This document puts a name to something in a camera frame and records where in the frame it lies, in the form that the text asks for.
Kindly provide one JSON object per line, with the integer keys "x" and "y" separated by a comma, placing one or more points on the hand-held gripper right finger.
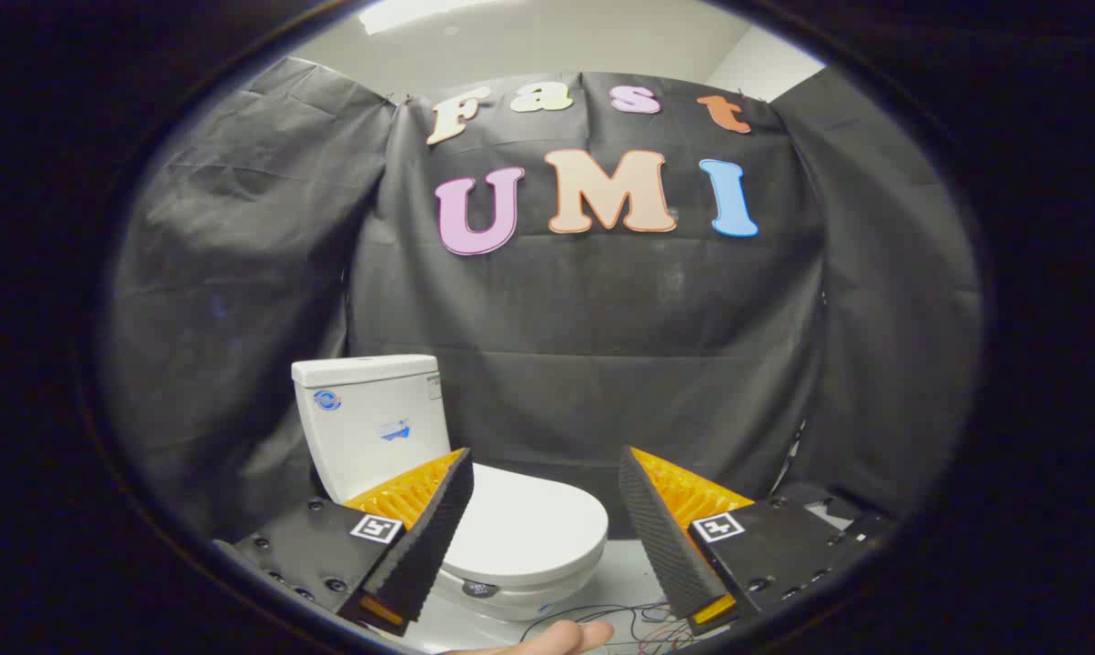
{"x": 661, "y": 546}

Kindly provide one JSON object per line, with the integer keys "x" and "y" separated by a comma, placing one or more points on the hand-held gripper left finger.
{"x": 429, "y": 546}

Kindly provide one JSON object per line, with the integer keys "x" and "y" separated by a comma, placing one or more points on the white toilet lid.
{"x": 529, "y": 518}

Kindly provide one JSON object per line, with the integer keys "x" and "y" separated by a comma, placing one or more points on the white toilet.
{"x": 366, "y": 409}

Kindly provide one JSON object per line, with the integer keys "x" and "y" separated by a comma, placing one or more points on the black backdrop cloth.
{"x": 602, "y": 318}

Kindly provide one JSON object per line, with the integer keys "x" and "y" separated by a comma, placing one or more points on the ceiling light panel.
{"x": 420, "y": 11}

